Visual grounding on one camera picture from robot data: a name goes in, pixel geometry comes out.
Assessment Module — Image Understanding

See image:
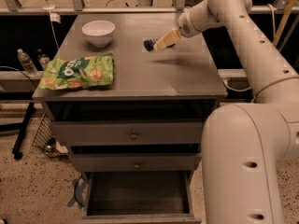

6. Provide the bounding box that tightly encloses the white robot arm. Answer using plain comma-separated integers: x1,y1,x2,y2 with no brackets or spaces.
154,0,299,224

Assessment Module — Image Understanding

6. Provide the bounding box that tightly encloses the grey drawer cabinet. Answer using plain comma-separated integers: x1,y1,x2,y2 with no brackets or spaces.
32,12,228,224

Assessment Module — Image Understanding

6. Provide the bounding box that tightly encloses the grey top drawer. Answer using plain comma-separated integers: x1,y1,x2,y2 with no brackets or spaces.
51,121,203,146

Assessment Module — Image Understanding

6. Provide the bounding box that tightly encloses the grey middle drawer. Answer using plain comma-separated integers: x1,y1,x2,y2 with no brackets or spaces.
69,153,200,172

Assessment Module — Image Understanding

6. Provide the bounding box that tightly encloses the grey open bottom drawer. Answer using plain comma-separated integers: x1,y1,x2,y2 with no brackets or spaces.
80,171,202,224

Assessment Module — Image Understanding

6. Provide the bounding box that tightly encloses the white ceramic bowl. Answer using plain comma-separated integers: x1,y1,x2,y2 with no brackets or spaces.
81,21,115,48

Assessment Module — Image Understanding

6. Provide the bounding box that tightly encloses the green snack chip bag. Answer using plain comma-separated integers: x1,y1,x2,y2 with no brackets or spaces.
39,53,114,91

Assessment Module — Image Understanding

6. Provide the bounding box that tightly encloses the clear plastic water bottle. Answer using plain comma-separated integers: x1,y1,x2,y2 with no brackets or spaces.
17,49,37,77

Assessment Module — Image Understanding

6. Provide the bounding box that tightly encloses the black pole on floor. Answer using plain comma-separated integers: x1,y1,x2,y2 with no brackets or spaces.
12,103,36,160

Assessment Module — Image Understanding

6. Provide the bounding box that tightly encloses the white cable with tag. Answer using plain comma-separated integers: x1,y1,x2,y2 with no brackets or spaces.
36,0,62,50

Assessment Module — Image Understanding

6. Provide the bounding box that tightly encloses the grey metal rail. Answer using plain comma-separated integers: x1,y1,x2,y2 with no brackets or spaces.
0,6,299,16

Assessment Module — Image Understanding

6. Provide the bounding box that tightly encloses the yellow wooden ladder frame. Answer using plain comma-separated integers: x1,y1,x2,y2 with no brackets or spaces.
273,0,296,46

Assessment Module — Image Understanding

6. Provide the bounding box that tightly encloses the black wire basket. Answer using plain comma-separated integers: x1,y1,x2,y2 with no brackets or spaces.
32,115,68,158

